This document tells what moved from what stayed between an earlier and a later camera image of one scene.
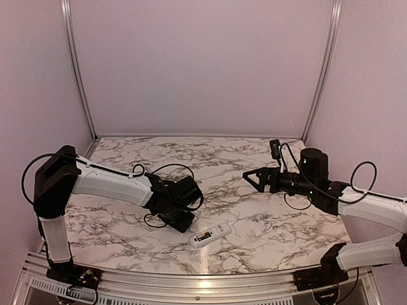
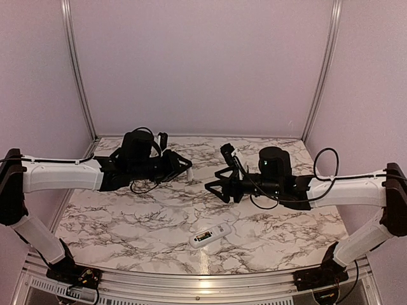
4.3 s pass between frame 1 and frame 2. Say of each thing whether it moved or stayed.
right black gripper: moved
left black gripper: moved
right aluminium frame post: stayed
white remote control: stayed
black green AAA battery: stayed
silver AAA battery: stayed
